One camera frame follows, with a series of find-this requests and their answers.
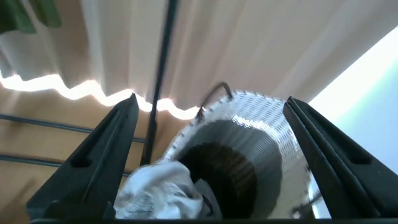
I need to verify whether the black clothes rack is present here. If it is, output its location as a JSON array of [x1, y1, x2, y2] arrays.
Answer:
[[0, 0, 180, 177]]

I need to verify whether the green printed shirt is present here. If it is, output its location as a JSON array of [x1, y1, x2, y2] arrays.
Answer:
[[0, 0, 63, 35]]

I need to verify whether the white laundry basket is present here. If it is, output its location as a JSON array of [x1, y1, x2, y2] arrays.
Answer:
[[163, 82, 315, 219]]

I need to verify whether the pale grey garment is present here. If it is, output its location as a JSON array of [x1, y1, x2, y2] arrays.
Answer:
[[113, 160, 223, 220]]

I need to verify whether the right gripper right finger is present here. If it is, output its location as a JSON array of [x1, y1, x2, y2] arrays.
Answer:
[[282, 96, 398, 218]]

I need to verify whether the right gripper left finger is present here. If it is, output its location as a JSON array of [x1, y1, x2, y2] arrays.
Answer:
[[26, 93, 140, 220]]

